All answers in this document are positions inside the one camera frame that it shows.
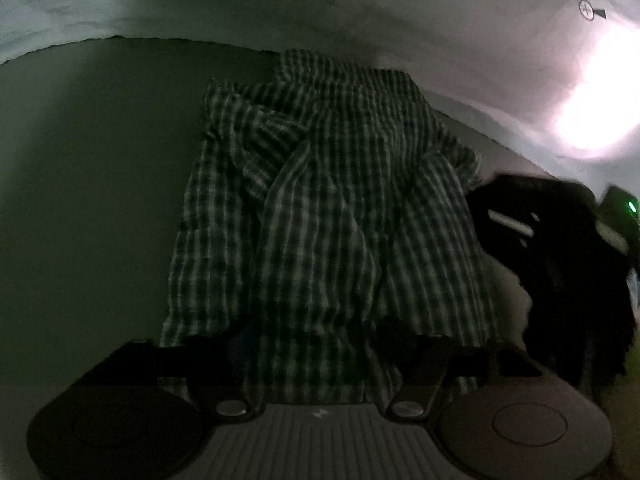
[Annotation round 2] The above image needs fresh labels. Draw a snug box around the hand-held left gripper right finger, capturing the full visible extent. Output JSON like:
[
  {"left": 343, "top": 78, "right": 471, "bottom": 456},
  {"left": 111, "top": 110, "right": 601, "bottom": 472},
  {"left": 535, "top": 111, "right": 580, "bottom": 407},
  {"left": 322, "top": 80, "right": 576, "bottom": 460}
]
[{"left": 380, "top": 320, "right": 566, "bottom": 420}]

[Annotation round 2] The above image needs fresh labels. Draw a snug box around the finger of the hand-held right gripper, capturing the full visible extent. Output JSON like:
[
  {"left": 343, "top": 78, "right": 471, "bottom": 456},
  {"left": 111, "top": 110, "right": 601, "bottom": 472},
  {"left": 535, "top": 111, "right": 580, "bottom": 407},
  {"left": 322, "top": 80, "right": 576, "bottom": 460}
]
[{"left": 467, "top": 174, "right": 540, "bottom": 262}]

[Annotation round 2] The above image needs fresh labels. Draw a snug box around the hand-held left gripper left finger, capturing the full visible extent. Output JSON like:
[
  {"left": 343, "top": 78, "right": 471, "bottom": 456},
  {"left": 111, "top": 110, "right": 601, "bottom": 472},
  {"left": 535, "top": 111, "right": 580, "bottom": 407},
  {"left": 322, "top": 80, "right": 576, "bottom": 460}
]
[{"left": 65, "top": 337, "right": 262, "bottom": 422}]

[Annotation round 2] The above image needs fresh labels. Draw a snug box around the blue checked shirt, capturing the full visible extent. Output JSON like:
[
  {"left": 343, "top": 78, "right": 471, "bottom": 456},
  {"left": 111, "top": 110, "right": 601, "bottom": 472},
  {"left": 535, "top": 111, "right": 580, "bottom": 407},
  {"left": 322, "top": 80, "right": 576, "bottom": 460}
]
[{"left": 160, "top": 49, "right": 498, "bottom": 406}]

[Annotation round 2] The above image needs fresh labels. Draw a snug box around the carrot print backdrop sheet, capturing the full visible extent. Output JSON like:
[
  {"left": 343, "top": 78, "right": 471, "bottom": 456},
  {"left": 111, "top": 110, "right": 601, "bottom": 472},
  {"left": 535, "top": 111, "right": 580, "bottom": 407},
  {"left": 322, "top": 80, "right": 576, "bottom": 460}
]
[{"left": 0, "top": 0, "right": 640, "bottom": 196}]

